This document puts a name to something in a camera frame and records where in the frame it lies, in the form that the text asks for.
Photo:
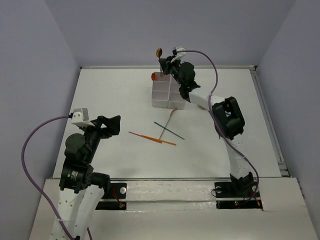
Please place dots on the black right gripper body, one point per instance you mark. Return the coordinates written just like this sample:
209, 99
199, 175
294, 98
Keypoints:
173, 68

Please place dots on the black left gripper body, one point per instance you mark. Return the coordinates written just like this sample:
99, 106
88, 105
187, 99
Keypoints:
105, 126

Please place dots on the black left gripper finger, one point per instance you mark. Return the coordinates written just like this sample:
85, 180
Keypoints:
101, 122
113, 125

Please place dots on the brown fork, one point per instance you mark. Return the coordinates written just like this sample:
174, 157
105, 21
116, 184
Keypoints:
169, 118

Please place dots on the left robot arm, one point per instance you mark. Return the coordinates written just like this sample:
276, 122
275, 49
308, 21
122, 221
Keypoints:
80, 188

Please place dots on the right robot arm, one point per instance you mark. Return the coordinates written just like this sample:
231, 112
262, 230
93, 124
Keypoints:
228, 122

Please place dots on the white left divided container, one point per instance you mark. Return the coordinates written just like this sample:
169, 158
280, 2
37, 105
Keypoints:
160, 91

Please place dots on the white divided container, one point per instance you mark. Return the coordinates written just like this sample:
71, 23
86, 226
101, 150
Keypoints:
175, 101
160, 91

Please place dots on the white right divided container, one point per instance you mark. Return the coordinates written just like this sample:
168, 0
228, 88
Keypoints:
175, 101

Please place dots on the orange spoon in container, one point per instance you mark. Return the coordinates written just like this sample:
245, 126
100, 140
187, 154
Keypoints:
154, 76

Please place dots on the orange chopstick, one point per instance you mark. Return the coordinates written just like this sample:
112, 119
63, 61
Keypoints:
146, 137

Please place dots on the yellow-orange chopstick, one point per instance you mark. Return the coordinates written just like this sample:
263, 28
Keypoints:
168, 142

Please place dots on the teal chopstick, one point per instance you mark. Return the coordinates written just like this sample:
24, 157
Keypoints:
168, 130

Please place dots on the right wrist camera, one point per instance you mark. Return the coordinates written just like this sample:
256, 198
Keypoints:
178, 53

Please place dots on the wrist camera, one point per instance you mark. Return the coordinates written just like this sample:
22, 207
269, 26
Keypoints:
80, 117
178, 53

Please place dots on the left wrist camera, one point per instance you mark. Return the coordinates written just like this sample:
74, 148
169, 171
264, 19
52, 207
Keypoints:
80, 117

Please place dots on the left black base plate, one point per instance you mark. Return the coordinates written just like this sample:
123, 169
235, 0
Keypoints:
115, 199

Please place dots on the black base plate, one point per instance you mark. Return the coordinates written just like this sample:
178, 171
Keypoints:
227, 198
115, 199

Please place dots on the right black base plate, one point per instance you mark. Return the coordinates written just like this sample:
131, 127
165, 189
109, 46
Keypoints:
227, 198

